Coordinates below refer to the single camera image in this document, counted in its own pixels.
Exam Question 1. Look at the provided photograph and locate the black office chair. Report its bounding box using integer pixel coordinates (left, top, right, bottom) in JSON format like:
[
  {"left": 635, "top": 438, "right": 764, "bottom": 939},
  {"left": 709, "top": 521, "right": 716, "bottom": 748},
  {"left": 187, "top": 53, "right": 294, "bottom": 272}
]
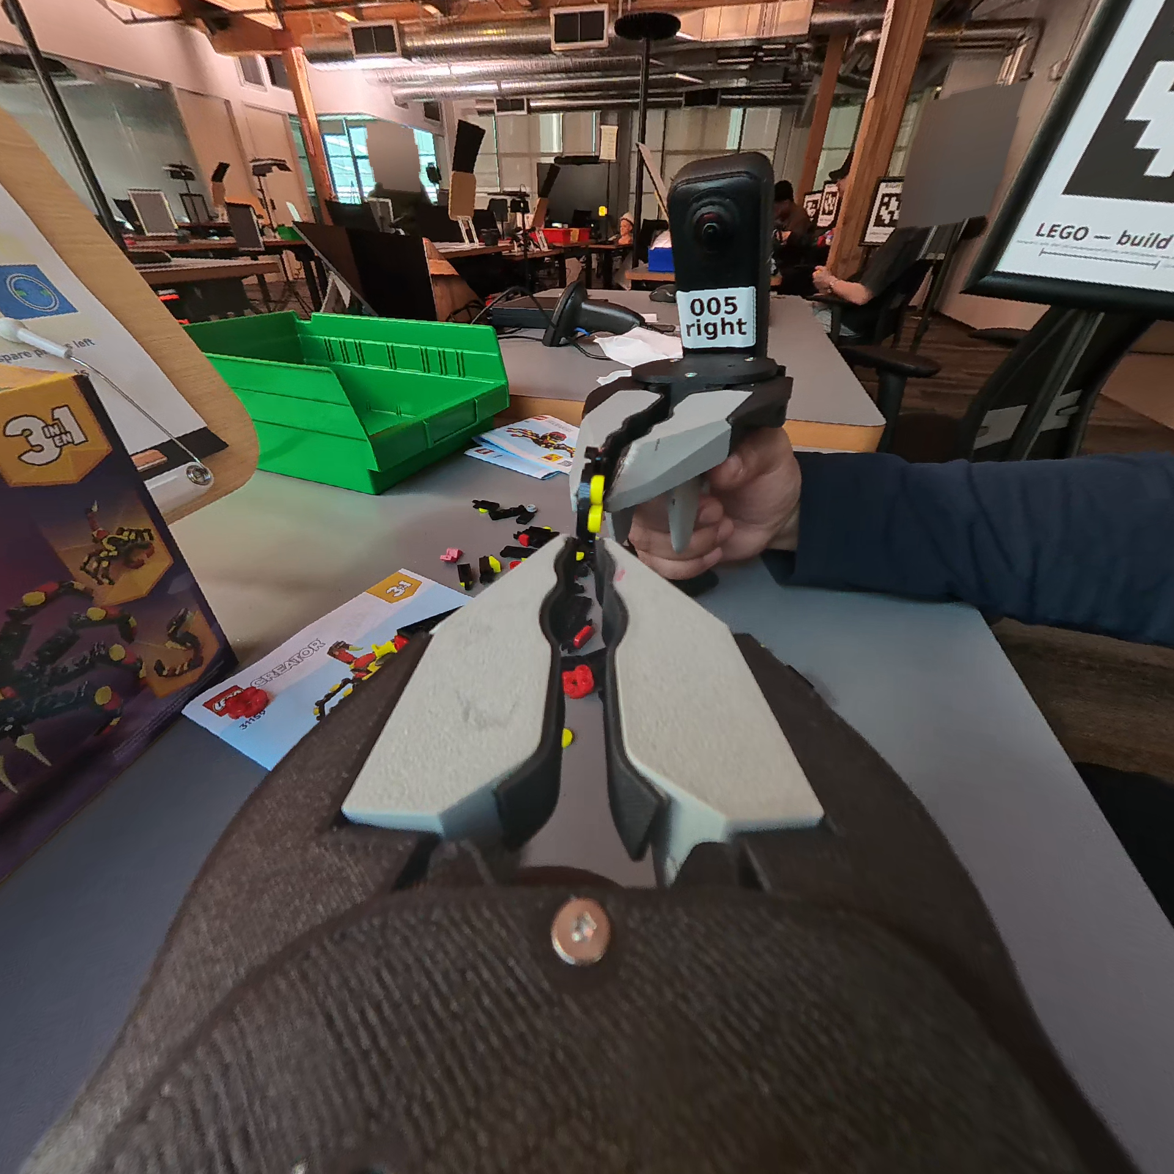
[{"left": 853, "top": 304, "right": 945, "bottom": 424}]

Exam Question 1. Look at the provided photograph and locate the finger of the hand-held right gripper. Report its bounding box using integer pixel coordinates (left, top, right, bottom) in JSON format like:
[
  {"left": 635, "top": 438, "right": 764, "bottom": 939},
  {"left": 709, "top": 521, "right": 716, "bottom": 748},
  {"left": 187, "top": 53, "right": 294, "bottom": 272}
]
[
  {"left": 600, "top": 389, "right": 755, "bottom": 516},
  {"left": 569, "top": 396, "right": 663, "bottom": 516}
]

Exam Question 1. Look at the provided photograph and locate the black disc-topped pole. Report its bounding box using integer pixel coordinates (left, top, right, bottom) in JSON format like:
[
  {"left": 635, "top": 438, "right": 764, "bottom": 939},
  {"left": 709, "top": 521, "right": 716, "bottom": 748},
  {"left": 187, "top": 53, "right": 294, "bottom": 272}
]
[{"left": 613, "top": 12, "right": 681, "bottom": 296}]

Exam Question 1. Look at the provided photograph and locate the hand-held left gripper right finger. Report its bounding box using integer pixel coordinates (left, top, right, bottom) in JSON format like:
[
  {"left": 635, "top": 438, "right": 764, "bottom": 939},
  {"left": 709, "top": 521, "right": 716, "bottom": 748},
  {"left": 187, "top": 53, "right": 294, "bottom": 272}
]
[{"left": 598, "top": 540, "right": 827, "bottom": 891}]

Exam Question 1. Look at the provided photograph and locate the white crumpled paper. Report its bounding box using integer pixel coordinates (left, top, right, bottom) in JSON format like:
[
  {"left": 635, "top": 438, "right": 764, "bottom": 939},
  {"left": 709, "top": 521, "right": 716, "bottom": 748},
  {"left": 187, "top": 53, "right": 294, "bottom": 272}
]
[{"left": 591, "top": 331, "right": 685, "bottom": 387}]

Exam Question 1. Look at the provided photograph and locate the person's right hand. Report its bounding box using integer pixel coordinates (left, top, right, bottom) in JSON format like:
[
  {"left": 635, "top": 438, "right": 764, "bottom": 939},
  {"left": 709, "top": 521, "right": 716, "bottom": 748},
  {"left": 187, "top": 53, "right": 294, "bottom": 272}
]
[{"left": 628, "top": 425, "right": 805, "bottom": 584}]

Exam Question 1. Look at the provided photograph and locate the lego pieces pile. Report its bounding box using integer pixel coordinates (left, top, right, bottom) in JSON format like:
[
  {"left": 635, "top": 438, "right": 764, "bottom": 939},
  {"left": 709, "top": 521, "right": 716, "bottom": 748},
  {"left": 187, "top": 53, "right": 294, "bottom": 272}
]
[{"left": 439, "top": 501, "right": 611, "bottom": 748}]

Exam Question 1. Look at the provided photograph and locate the metal wire clip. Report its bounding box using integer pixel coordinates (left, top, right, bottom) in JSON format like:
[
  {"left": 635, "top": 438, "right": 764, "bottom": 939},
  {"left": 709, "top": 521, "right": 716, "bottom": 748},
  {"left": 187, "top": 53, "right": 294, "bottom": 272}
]
[{"left": 0, "top": 317, "right": 214, "bottom": 488}]

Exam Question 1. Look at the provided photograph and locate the purple cardboard lego box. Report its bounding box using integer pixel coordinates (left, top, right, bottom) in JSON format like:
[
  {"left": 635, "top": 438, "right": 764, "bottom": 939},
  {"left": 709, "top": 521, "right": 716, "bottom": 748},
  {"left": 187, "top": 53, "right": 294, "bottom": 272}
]
[{"left": 0, "top": 368, "right": 238, "bottom": 883}]

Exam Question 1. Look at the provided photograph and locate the black barcode scanner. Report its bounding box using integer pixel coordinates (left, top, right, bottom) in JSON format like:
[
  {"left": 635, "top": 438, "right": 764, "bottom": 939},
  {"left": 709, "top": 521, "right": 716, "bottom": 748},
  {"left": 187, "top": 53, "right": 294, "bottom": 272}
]
[{"left": 541, "top": 280, "right": 648, "bottom": 348}]

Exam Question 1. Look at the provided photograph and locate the small instruction booklet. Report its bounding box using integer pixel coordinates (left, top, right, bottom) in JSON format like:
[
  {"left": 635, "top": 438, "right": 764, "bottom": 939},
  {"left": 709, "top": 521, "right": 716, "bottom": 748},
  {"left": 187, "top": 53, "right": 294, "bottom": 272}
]
[{"left": 465, "top": 418, "right": 582, "bottom": 481}]

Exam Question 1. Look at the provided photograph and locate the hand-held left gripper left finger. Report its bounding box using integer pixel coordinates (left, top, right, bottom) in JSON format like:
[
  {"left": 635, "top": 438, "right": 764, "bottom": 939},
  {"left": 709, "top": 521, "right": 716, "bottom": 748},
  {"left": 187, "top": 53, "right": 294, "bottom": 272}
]
[{"left": 340, "top": 536, "right": 571, "bottom": 848}]

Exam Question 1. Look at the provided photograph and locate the person's right forearm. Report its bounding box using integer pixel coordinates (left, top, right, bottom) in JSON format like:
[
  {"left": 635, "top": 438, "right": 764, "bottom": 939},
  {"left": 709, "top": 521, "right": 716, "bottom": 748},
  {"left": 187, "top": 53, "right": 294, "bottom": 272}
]
[{"left": 761, "top": 449, "right": 1174, "bottom": 649}]

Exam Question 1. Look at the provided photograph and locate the large framed task sign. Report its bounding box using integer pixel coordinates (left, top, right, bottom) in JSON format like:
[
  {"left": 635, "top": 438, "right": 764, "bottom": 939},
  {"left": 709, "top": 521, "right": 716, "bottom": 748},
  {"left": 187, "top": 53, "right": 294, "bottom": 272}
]
[{"left": 967, "top": 0, "right": 1174, "bottom": 322}]

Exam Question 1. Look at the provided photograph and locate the thin black pole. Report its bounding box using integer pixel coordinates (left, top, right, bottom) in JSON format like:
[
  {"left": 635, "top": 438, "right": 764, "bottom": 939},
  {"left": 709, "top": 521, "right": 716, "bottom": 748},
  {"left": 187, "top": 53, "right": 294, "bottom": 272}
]
[{"left": 13, "top": 0, "right": 129, "bottom": 254}]

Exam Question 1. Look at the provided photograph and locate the scorpion cover instruction booklet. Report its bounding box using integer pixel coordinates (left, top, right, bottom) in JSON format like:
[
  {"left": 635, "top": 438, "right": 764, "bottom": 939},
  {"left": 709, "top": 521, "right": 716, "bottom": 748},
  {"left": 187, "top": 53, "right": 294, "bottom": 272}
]
[{"left": 181, "top": 569, "right": 473, "bottom": 772}]

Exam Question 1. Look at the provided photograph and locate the green plastic bin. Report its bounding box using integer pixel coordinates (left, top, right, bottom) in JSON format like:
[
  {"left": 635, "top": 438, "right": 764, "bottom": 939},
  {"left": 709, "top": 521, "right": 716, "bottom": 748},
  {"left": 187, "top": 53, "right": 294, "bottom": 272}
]
[{"left": 183, "top": 311, "right": 510, "bottom": 497}]

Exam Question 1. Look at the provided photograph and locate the black yellow lego leg assembly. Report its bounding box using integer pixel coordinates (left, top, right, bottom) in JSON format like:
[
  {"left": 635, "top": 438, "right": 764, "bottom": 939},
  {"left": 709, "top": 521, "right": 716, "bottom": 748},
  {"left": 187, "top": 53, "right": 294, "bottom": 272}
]
[{"left": 572, "top": 446, "right": 615, "bottom": 575}]

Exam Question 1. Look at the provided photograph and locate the instruction sheet on wooden board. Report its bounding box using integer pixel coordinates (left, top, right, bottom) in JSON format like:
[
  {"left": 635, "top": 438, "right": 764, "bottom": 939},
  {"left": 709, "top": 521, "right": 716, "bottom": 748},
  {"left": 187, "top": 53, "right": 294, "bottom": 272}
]
[{"left": 0, "top": 112, "right": 260, "bottom": 525}]

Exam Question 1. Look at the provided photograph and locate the black sign stand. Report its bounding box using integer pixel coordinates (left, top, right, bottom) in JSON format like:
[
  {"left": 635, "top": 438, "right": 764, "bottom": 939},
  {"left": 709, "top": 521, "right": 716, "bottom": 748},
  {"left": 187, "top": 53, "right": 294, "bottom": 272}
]
[{"left": 955, "top": 307, "right": 1139, "bottom": 461}]

